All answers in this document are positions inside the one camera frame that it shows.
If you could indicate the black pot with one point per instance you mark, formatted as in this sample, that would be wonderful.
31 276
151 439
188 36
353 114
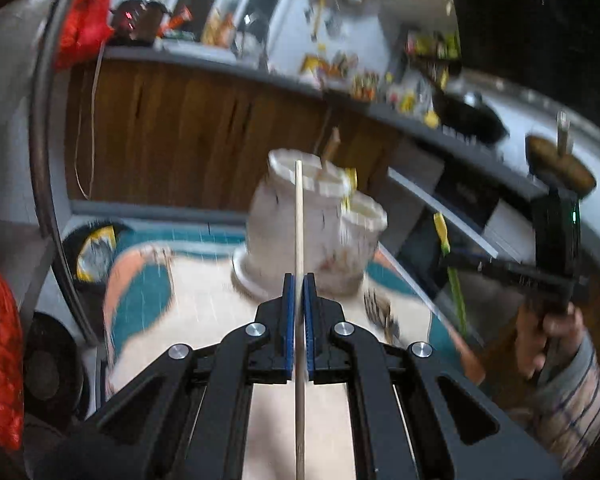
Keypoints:
50 365

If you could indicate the round wooden board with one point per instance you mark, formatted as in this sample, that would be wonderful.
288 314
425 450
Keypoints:
560 167

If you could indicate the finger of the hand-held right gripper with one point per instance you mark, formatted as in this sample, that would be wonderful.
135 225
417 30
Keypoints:
495 269

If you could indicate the dark rice cooker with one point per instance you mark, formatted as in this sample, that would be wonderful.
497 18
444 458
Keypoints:
139 17

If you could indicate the wooden kitchen cabinet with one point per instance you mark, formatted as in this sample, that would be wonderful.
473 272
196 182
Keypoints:
180 125

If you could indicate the silver fork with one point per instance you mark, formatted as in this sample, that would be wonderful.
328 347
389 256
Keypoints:
380 310

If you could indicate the wooden chopstick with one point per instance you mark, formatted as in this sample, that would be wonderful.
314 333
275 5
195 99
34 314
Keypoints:
298 210

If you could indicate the person's right forearm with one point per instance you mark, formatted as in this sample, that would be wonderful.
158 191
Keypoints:
575 410

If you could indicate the yellow black bag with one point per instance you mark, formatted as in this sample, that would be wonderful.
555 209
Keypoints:
95 252

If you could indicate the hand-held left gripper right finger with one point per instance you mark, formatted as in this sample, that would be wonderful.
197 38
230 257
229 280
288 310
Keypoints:
310 325

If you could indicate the row of condiment bottles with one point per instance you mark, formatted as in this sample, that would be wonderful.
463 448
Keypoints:
370 77

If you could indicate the black range hood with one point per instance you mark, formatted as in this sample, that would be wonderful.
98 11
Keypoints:
520 35

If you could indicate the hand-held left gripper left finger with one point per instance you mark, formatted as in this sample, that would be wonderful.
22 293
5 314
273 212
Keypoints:
289 325

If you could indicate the yellow green plastic knife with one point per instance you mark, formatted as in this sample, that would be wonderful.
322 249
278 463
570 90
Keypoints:
445 240
351 185

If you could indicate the person's right hand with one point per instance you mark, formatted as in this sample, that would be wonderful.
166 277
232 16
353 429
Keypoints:
530 340

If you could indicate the white ceramic utensil holder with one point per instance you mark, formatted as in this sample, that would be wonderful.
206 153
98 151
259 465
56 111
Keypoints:
272 230

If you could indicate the black wok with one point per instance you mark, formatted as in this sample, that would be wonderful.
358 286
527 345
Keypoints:
467 117

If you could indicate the printed table mat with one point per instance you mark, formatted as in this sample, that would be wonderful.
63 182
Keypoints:
190 300

